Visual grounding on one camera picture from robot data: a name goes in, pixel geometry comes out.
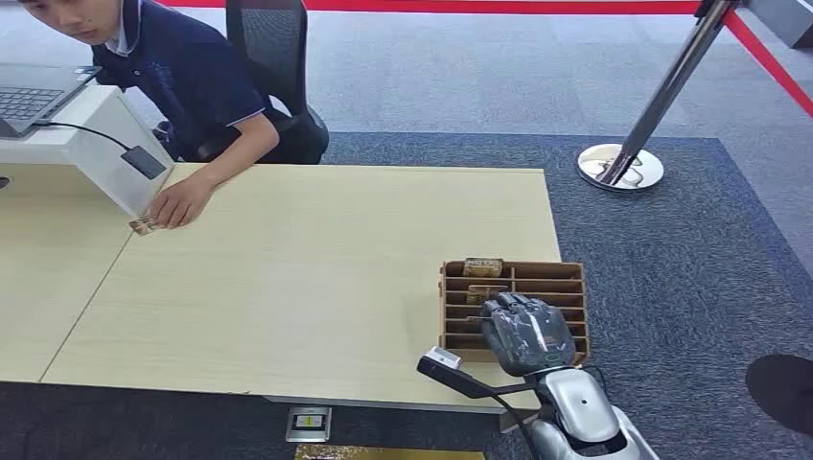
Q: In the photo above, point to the metal floor socket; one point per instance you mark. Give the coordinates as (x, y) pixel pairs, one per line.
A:
(308, 424)

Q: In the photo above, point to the person's left hand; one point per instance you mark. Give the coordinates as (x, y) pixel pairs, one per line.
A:
(181, 203)

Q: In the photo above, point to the person's left forearm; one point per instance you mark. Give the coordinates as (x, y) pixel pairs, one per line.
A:
(238, 152)

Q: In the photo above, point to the small patterned card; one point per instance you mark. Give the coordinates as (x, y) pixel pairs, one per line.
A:
(141, 226)

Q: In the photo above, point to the grey desk frame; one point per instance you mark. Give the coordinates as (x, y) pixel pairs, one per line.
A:
(381, 404)

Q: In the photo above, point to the black mesh office chair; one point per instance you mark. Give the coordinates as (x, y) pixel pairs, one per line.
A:
(273, 51)

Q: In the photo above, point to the patterned card with print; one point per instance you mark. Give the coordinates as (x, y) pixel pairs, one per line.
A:
(483, 267)

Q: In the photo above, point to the person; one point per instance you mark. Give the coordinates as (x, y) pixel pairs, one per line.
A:
(184, 76)

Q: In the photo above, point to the chrome stanchion base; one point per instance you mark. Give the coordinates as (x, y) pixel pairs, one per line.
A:
(594, 170)

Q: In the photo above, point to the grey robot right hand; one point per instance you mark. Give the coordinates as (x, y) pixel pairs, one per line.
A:
(530, 336)

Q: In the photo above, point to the brown slotted card holder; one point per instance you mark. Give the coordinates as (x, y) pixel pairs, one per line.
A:
(457, 314)

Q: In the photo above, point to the flat black adapter box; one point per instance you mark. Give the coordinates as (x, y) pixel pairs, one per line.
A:
(144, 162)

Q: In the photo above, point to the grey cabinet corner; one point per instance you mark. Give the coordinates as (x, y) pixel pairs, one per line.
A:
(784, 19)

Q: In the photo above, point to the black round disc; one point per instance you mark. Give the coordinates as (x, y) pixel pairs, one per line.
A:
(784, 393)

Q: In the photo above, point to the white desk riser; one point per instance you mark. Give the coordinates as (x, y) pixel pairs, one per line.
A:
(95, 152)

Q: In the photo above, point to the red barrier belt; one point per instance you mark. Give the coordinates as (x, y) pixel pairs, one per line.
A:
(444, 6)
(772, 63)

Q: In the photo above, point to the gold floor plate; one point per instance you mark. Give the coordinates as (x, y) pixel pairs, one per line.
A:
(381, 453)

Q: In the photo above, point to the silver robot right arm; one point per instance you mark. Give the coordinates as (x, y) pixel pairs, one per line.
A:
(581, 406)

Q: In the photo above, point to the chrome stanchion post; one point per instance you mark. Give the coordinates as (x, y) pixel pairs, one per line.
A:
(667, 89)

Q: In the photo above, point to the grey laptop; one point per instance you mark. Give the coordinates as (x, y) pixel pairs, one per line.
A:
(28, 101)

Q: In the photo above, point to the patterned brown card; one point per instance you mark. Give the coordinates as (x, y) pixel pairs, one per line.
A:
(480, 293)

